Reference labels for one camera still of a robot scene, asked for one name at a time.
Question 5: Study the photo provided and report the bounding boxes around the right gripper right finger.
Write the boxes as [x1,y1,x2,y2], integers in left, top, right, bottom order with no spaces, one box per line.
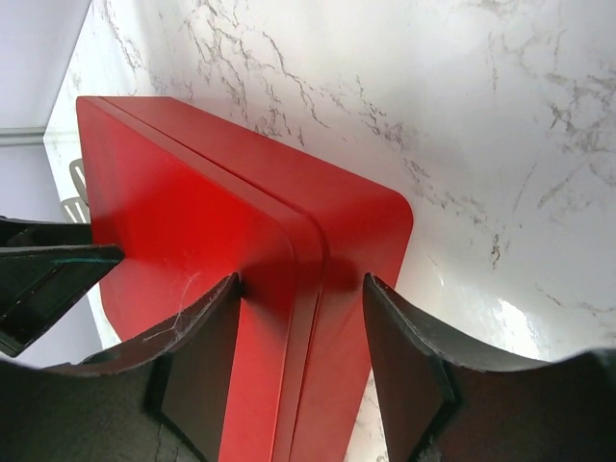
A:
[363,274,615,461]

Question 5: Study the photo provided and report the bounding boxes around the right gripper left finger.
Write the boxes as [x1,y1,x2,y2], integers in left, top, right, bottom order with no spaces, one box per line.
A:
[1,274,241,461]

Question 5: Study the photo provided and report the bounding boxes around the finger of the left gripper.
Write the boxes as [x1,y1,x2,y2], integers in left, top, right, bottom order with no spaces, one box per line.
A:
[1,217,124,357]

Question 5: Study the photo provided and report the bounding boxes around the metal tweezers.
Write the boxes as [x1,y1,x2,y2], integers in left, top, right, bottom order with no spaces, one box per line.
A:
[61,159,90,224]

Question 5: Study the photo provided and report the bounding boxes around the red cookie box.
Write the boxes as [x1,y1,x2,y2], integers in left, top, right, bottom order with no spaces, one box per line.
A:
[98,95,416,462]

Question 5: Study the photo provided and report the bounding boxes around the red box lid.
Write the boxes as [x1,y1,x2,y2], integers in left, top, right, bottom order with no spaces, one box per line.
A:
[76,96,322,461]

